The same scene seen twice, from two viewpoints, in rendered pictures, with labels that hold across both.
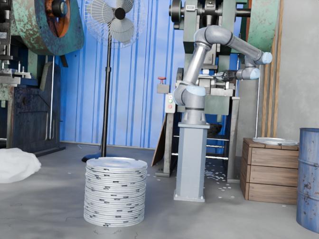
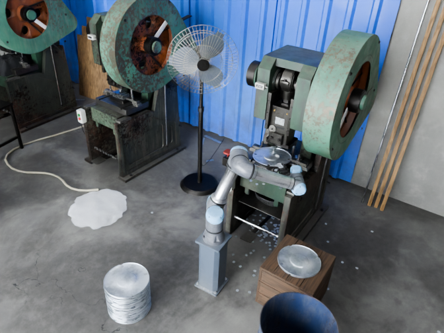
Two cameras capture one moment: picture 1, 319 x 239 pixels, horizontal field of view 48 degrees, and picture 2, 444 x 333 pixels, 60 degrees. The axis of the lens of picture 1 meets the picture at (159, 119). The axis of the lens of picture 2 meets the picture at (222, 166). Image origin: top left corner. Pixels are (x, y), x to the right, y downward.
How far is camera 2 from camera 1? 2.04 m
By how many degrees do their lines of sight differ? 38
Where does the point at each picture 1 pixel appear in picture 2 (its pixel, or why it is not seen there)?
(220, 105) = (277, 193)
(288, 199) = not seen: hidden behind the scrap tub
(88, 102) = (215, 96)
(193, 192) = (209, 287)
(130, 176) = (124, 301)
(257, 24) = (309, 139)
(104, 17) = (188, 67)
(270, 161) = (275, 286)
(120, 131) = (243, 131)
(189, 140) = (204, 254)
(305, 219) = not seen: outside the picture
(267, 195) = not seen: hidden behind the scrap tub
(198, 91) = (212, 221)
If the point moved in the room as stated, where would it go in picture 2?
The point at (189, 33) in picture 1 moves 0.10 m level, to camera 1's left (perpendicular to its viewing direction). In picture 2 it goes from (259, 110) to (246, 107)
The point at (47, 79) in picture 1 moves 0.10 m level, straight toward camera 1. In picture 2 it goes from (158, 98) to (155, 102)
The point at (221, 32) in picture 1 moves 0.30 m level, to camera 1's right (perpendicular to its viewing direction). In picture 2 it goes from (240, 170) to (289, 185)
